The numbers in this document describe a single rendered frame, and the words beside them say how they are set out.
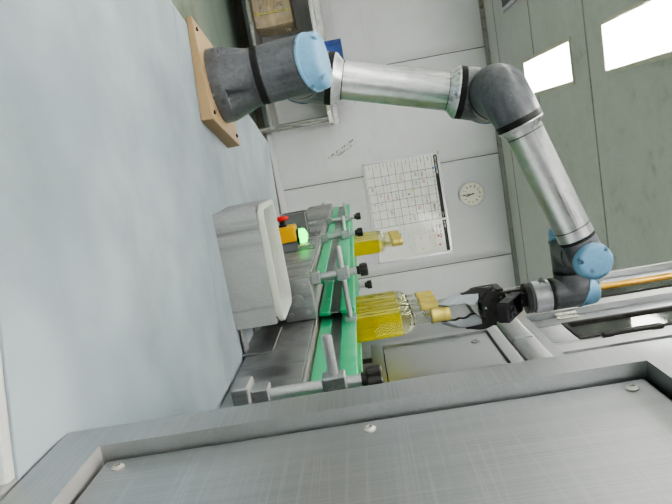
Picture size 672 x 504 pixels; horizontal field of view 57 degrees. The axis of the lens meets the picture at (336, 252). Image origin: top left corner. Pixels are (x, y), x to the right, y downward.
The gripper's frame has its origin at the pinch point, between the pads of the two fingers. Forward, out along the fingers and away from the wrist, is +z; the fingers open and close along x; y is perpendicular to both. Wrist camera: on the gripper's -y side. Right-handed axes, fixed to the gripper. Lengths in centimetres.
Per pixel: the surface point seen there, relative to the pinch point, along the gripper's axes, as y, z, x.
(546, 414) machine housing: -101, 6, 20
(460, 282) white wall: 591, -89, -126
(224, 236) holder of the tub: -29, 41, 29
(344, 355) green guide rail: -30.9, 22.8, 3.6
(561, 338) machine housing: 17.4, -30.5, -16.2
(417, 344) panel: 18.5, 6.5, -12.1
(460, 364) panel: -0.3, -1.5, -12.5
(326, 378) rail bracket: -74, 22, 15
